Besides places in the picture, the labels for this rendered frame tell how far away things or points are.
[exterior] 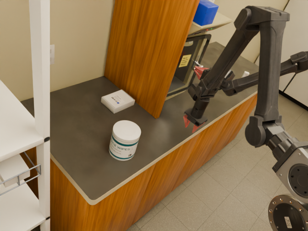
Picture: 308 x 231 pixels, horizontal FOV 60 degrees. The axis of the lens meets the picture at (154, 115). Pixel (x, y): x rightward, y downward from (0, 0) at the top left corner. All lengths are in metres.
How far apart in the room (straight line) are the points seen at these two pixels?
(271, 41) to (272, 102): 0.19
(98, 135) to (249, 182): 1.88
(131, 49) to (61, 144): 0.64
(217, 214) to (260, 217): 0.42
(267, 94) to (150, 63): 0.75
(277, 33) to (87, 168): 0.91
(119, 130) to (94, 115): 0.31
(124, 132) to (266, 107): 0.62
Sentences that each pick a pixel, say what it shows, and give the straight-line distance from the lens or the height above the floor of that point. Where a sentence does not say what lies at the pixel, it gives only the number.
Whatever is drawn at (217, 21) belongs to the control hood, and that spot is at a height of 1.51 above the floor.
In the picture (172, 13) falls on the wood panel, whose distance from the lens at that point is 1.33.
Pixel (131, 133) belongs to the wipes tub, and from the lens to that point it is 1.22.
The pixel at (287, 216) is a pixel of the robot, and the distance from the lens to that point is 1.19.
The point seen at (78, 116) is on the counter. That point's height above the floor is 0.94.
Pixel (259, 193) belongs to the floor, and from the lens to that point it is 2.89.
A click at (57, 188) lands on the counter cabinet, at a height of 0.74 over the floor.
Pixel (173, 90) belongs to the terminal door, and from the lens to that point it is 1.68.
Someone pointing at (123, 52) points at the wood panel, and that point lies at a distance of 1.62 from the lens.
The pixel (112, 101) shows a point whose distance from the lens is 1.56.
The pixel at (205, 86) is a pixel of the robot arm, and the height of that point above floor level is 1.37.
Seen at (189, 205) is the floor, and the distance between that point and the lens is 2.44.
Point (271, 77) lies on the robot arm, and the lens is 0.91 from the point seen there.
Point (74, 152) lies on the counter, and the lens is 1.31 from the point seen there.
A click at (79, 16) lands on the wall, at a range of 1.54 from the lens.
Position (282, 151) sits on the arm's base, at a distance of 0.87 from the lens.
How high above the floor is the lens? 1.94
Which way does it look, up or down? 39 degrees down
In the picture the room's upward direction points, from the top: 18 degrees clockwise
